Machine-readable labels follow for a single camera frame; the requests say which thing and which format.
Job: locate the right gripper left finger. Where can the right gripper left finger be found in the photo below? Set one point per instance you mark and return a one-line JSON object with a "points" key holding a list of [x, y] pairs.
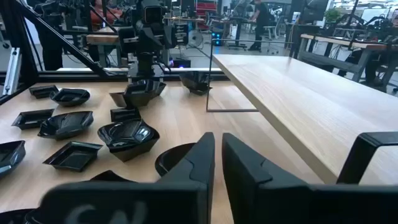
{"points": [[140, 202]]}

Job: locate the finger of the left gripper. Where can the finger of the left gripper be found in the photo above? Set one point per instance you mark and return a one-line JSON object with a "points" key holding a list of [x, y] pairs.
{"points": [[146, 39], [163, 39]]}

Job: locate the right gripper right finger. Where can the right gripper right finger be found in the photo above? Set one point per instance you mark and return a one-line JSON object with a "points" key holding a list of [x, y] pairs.
{"points": [[280, 202]]}

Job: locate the small square black plate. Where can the small square black plate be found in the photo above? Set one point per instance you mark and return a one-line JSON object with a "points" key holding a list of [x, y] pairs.
{"points": [[196, 82], [32, 119], [43, 91], [73, 155], [124, 114]]}

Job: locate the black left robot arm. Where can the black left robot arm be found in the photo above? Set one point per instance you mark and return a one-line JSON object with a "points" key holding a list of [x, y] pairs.
{"points": [[145, 62]]}

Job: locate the wooden workbench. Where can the wooden workbench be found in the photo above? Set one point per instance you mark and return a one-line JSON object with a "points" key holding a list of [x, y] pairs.
{"points": [[102, 39]]}

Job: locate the black box with blue light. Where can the black box with blue light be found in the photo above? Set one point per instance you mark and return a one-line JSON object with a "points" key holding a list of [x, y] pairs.
{"points": [[180, 63]]}

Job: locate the round floor fan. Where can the round floor fan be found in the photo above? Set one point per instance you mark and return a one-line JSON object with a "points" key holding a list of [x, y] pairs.
{"points": [[195, 38]]}

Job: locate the person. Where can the person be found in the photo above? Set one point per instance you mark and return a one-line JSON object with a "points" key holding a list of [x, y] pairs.
{"points": [[259, 26], [105, 12]]}

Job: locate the red cabinet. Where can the red cabinet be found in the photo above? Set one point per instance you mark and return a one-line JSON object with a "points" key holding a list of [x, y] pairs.
{"points": [[205, 11]]}

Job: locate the black computer tower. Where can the black computer tower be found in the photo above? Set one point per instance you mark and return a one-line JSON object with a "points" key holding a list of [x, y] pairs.
{"points": [[216, 39]]}

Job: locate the black desk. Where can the black desk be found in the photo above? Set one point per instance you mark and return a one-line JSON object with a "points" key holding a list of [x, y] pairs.
{"points": [[236, 21]]}

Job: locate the wooden shelf with black legs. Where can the wooden shelf with black legs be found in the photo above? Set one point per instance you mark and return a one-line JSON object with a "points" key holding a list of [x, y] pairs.
{"points": [[311, 102]]}

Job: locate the black monitor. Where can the black monitor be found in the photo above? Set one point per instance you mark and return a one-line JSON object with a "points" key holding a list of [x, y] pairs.
{"points": [[314, 9]]}

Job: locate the green background plant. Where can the green background plant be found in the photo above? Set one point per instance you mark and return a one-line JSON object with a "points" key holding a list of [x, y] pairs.
{"points": [[332, 14]]}

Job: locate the wooden background table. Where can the wooden background table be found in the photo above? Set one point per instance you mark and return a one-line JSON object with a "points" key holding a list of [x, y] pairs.
{"points": [[342, 42]]}

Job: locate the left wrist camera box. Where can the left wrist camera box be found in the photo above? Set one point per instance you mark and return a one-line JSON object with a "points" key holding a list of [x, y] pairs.
{"points": [[153, 14]]}

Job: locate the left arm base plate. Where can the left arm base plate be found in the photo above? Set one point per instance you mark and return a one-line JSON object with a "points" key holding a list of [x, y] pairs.
{"points": [[133, 73]]}

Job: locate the black aluminium table frame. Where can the black aluminium table frame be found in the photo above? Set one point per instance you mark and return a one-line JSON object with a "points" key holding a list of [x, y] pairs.
{"points": [[62, 75]]}

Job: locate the silver frame bracket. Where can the silver frame bracket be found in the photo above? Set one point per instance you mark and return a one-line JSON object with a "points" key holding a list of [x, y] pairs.
{"points": [[12, 71]]}

